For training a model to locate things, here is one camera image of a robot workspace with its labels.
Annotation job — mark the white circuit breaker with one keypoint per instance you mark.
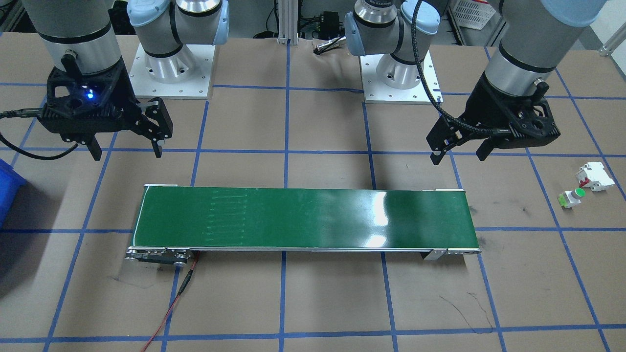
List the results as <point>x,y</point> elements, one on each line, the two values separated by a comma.
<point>594,177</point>

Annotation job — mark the white plastic basket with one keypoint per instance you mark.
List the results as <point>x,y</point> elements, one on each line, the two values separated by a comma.
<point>472,13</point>

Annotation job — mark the black electronics box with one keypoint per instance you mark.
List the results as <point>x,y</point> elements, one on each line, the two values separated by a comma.
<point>330,22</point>

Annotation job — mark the aluminium extrusion bar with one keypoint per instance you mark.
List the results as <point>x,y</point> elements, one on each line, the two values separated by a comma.
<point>615,44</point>

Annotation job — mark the green conveyor belt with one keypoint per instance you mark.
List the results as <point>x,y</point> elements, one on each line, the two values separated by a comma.
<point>293,220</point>

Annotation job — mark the white square base plate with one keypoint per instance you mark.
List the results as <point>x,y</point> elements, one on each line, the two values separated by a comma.
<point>200,83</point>
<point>420,93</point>

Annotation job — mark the blue plastic bin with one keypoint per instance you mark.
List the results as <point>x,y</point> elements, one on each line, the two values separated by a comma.
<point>7,190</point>

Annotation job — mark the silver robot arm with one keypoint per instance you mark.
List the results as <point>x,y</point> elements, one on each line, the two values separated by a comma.
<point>528,49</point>
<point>73,34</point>

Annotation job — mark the green push button switch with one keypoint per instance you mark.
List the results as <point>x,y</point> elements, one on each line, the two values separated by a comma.
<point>570,199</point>

